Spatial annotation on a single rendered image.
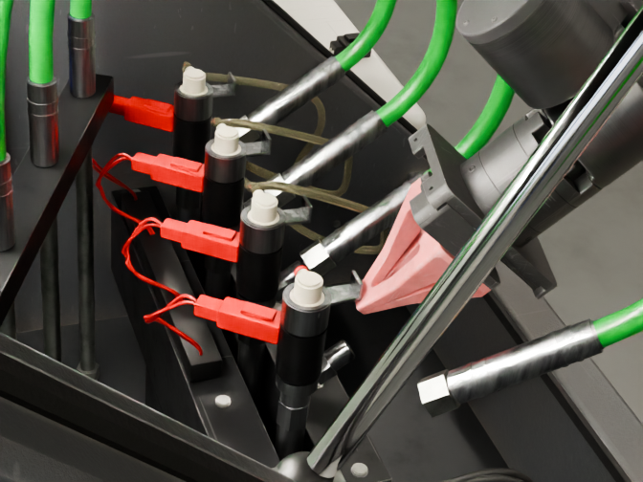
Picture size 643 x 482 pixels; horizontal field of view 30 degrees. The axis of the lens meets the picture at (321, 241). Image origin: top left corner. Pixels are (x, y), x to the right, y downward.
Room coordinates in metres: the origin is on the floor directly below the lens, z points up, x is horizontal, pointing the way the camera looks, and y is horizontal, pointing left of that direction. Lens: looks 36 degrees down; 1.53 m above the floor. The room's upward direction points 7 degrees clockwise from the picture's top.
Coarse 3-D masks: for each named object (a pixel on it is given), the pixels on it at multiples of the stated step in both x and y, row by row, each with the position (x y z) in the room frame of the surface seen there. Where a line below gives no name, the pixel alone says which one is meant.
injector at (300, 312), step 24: (288, 288) 0.54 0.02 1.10; (288, 312) 0.52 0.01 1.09; (312, 312) 0.52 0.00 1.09; (288, 336) 0.52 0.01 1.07; (312, 336) 0.52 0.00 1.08; (288, 360) 0.52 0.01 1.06; (312, 360) 0.52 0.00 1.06; (336, 360) 0.54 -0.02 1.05; (288, 384) 0.52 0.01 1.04; (312, 384) 0.53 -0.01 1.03; (288, 408) 0.52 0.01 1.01; (288, 432) 0.52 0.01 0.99
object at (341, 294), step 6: (330, 288) 0.55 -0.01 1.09; (336, 288) 0.55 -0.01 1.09; (342, 288) 0.55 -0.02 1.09; (348, 288) 0.55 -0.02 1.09; (330, 294) 0.54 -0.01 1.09; (336, 294) 0.54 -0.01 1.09; (342, 294) 0.54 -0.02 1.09; (348, 294) 0.54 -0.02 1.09; (354, 294) 0.54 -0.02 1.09; (336, 300) 0.54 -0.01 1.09; (342, 300) 0.54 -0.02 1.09; (348, 300) 0.54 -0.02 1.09; (354, 300) 0.54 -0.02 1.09; (360, 300) 0.54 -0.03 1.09
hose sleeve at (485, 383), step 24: (552, 336) 0.46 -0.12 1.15; (576, 336) 0.46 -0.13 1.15; (480, 360) 0.46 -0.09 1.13; (504, 360) 0.46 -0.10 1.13; (528, 360) 0.45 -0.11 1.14; (552, 360) 0.45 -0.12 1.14; (576, 360) 0.45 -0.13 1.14; (456, 384) 0.45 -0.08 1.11; (480, 384) 0.45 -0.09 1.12; (504, 384) 0.45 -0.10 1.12
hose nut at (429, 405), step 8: (432, 376) 0.46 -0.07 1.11; (440, 376) 0.46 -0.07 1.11; (424, 384) 0.46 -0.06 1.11; (432, 384) 0.46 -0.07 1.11; (440, 384) 0.46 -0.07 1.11; (424, 392) 0.45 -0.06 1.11; (432, 392) 0.45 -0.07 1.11; (440, 392) 0.45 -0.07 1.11; (448, 392) 0.45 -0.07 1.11; (424, 400) 0.45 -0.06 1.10; (432, 400) 0.45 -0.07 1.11; (440, 400) 0.45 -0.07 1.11; (448, 400) 0.45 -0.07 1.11; (432, 408) 0.45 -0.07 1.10; (440, 408) 0.45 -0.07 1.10; (448, 408) 0.45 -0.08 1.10; (432, 416) 0.45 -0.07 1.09
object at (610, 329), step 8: (632, 304) 0.46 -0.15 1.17; (640, 304) 0.46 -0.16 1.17; (616, 312) 0.47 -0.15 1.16; (624, 312) 0.46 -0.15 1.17; (632, 312) 0.46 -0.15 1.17; (640, 312) 0.46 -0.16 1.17; (600, 320) 0.46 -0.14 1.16; (608, 320) 0.46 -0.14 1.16; (616, 320) 0.46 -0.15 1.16; (624, 320) 0.46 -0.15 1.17; (632, 320) 0.46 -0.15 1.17; (640, 320) 0.46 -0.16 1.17; (600, 328) 0.46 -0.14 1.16; (608, 328) 0.46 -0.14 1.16; (616, 328) 0.46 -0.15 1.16; (624, 328) 0.46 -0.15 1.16; (632, 328) 0.46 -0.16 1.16; (640, 328) 0.46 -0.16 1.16; (600, 336) 0.46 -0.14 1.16; (608, 336) 0.46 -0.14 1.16; (616, 336) 0.46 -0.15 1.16; (624, 336) 0.46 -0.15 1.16; (608, 344) 0.46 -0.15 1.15
